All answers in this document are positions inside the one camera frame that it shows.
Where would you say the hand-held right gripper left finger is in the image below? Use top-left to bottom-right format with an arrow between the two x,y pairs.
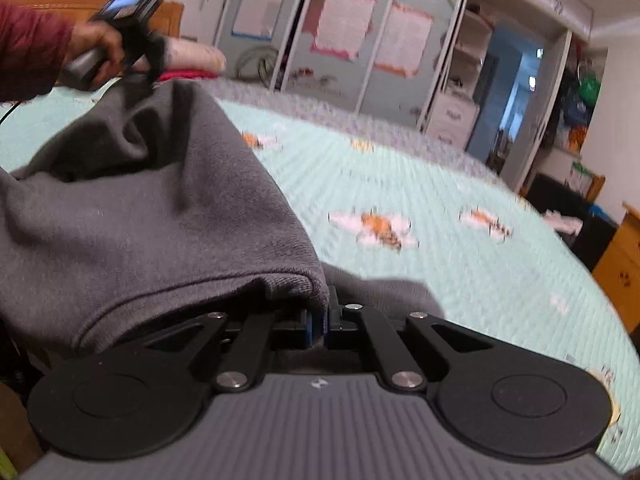
107,311 -> 317,392

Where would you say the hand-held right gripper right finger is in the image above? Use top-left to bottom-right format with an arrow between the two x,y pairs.
324,286 -> 531,392

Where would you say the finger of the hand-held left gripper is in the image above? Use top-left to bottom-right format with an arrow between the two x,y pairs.
120,72 -> 161,106

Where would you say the grey sweater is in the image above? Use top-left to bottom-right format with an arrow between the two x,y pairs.
0,77 -> 443,376

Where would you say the person's left forearm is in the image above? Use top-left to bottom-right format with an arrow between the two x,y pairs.
0,0 -> 76,103

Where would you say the person's left hand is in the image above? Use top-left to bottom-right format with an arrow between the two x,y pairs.
70,21 -> 125,78

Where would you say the red blanket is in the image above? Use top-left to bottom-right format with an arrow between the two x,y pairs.
160,67 -> 221,83

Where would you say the long floral pillow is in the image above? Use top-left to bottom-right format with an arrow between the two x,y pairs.
135,35 -> 227,73

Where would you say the wooden headboard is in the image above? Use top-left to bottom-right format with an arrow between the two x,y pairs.
0,0 -> 185,41

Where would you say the blue bordered paper chart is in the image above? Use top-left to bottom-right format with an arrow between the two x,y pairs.
231,0 -> 288,40

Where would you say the silver rings door decal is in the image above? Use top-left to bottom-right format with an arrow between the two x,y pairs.
237,45 -> 281,83

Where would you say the mint quilted bee bedspread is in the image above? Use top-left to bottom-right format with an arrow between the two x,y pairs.
0,85 -> 626,476

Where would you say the pink bordered paper chart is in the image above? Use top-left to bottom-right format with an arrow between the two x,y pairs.
310,0 -> 377,61

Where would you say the sliding door wardrobe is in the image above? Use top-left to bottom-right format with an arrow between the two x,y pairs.
215,0 -> 473,131

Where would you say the purple floral bed sheet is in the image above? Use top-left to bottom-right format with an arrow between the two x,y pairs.
210,77 -> 501,176

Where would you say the white drawer cabinet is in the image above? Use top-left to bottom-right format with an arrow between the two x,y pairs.
425,92 -> 481,148

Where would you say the orange bordered paper chart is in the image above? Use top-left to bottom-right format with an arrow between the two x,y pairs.
374,2 -> 433,78

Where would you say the green printed carton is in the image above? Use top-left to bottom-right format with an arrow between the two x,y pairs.
570,160 -> 606,201

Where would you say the yellow wooden cabinet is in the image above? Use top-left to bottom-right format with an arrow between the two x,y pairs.
592,202 -> 640,306

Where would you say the white door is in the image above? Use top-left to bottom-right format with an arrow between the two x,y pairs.
500,30 -> 571,191

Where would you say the white corner shelf unit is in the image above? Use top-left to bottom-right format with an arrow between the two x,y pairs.
440,7 -> 496,101

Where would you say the green bag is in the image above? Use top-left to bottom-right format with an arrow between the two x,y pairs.
577,75 -> 601,108

